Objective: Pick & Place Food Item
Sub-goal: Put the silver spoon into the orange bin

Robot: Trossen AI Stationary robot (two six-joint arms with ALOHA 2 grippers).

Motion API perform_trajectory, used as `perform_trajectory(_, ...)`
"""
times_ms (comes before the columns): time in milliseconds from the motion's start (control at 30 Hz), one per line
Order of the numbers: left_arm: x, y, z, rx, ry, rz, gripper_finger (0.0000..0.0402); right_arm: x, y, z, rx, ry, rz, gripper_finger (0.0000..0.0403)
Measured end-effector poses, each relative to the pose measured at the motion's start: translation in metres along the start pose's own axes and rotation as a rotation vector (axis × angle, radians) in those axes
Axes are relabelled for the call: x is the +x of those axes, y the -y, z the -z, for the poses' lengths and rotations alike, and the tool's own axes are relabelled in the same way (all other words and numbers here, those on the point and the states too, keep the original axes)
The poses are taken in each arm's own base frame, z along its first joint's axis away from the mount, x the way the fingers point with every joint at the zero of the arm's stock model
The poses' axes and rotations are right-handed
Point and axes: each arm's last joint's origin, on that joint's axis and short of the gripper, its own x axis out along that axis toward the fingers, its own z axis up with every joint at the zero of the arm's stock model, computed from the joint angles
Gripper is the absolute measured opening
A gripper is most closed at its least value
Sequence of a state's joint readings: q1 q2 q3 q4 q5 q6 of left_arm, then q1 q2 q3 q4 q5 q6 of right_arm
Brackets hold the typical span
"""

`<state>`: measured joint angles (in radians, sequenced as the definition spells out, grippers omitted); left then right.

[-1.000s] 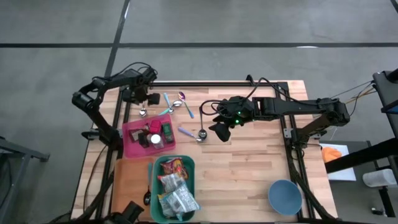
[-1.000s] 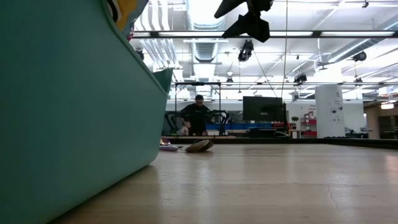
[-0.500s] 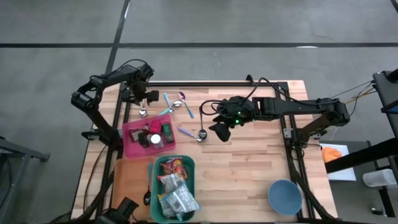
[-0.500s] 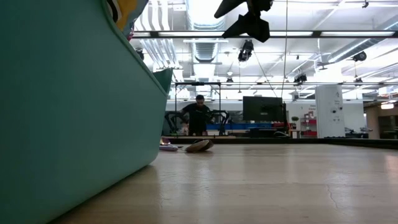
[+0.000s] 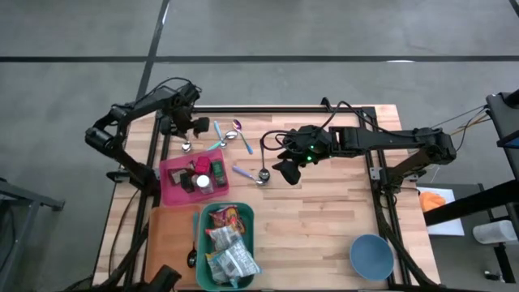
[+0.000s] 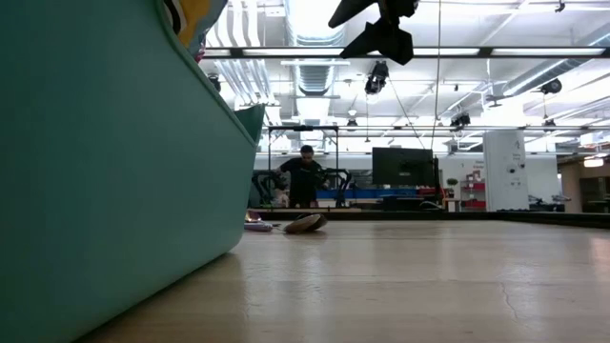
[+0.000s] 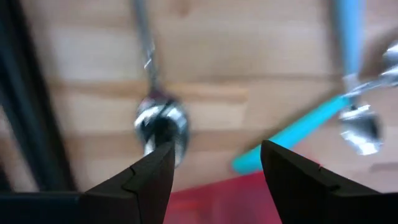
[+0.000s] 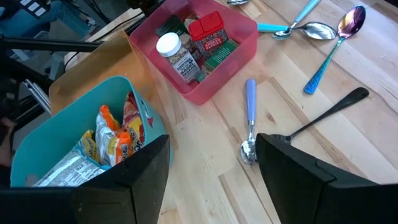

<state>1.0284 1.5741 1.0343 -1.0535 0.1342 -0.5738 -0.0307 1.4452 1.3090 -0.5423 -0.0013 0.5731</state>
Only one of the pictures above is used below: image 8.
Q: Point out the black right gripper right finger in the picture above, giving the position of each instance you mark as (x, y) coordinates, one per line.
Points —
(289, 180)

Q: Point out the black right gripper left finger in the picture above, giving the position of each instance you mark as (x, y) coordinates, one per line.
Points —
(149, 174)

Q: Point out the red yellow chips bag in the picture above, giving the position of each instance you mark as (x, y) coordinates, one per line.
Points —
(133, 121)

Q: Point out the clear yellow-edged snack packet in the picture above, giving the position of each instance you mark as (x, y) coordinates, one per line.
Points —
(88, 144)

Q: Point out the clear plastic-wrapped packet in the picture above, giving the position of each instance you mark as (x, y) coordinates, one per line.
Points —
(71, 171)

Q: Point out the white plastic bottle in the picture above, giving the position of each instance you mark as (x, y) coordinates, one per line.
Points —
(177, 56)

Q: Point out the dark green tin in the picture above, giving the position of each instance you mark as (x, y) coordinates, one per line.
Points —
(171, 25)

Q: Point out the pink plastic tray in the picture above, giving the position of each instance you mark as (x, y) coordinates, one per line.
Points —
(239, 28)

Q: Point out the silver metal spoon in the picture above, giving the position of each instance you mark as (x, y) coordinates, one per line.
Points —
(237, 2)

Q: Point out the teal plastic bin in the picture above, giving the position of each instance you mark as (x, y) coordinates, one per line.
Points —
(56, 137)

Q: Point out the orange plastic tray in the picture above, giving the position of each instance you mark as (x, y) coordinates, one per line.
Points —
(102, 62)

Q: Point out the iridescent spoon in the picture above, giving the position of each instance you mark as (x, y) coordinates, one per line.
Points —
(351, 20)

